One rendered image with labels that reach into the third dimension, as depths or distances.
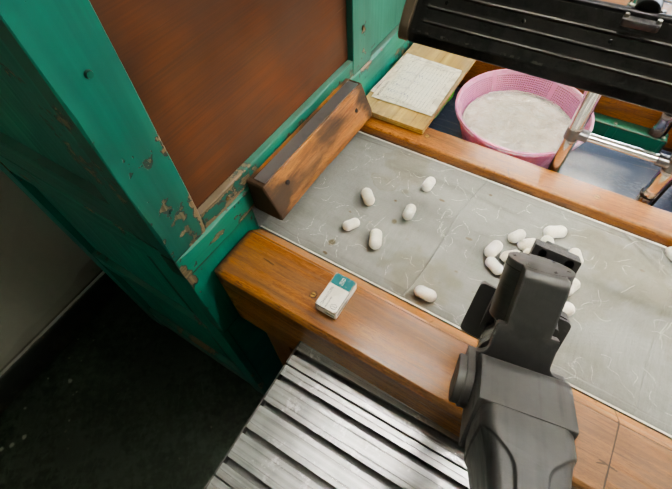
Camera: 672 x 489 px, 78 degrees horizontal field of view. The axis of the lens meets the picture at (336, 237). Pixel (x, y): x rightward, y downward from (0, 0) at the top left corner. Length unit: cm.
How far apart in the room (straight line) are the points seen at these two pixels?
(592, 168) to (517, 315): 68
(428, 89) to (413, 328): 53
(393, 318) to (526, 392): 30
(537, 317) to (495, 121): 63
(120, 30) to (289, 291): 39
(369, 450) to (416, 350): 16
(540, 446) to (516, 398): 4
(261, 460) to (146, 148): 45
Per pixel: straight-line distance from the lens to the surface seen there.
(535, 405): 35
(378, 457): 67
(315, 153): 72
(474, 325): 53
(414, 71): 100
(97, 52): 46
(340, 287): 62
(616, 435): 65
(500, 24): 54
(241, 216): 70
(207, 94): 58
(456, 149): 84
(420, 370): 60
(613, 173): 103
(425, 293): 65
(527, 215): 80
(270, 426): 68
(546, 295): 38
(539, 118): 100
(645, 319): 77
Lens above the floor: 133
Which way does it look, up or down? 55 degrees down
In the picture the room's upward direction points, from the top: 5 degrees counter-clockwise
